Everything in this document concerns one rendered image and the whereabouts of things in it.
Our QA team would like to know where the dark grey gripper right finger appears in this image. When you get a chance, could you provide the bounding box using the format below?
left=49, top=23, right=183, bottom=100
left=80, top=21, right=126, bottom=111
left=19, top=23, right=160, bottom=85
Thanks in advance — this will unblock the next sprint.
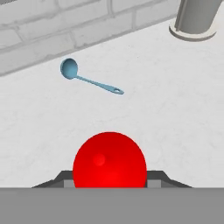
left=144, top=170, right=193, bottom=189

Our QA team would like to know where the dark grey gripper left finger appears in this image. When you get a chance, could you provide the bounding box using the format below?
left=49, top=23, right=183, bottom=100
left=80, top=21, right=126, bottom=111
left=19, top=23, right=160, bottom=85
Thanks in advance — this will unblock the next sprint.
left=31, top=170, right=77, bottom=189

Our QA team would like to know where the red condiment bottle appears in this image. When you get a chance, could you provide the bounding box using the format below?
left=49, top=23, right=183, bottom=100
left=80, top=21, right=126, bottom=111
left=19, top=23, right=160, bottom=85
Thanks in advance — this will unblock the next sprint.
left=72, top=131, right=148, bottom=189

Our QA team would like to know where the blue ladle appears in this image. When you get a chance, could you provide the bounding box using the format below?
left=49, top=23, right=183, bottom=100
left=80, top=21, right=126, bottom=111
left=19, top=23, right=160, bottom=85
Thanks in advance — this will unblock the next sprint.
left=59, top=58, right=125, bottom=96

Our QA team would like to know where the grey tap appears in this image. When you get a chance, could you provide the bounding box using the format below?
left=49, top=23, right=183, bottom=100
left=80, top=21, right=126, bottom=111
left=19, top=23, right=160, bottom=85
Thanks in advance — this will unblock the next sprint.
left=168, top=0, right=224, bottom=42

